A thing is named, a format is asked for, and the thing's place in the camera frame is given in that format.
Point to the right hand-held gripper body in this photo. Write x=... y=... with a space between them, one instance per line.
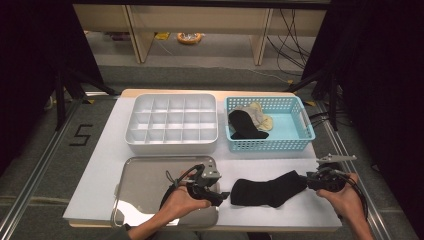
x=331 y=180

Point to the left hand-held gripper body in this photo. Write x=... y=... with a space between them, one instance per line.
x=208 y=170

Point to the black sock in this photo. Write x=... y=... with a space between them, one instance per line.
x=266 y=191
x=245 y=126

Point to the blue plastic basket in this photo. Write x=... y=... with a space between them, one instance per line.
x=286 y=126

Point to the white divided storage box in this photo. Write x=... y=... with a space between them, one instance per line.
x=173 y=123

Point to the person's right hand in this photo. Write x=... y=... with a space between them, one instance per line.
x=346 y=201

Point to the person's left hand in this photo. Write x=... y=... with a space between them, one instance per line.
x=181 y=203

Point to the yellow black floor tape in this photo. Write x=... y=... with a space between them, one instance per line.
x=88 y=101
x=310 y=103

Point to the black metal stand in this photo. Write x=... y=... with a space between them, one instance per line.
x=60 y=100
x=332 y=100

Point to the black curtain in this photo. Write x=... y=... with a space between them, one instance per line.
x=383 y=83
x=26 y=66

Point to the white table board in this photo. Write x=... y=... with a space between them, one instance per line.
x=93 y=173

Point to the orange tape roll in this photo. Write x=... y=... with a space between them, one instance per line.
x=189 y=38

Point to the yellow packet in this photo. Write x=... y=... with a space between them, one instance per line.
x=162 y=36

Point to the beige wooden desk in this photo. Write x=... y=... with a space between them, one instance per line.
x=200 y=20

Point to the dark purple item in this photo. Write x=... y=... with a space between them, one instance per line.
x=120 y=36

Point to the aluminium floor rail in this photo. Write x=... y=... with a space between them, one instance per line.
x=44 y=160
x=337 y=136

